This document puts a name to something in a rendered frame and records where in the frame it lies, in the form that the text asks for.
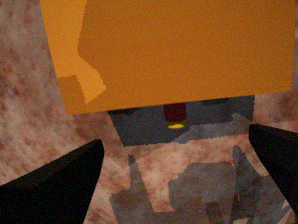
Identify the red cylinder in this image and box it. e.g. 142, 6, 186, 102
164, 101, 188, 128

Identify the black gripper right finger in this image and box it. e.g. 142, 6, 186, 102
249, 124, 298, 217

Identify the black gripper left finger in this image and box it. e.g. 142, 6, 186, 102
0, 140, 105, 224

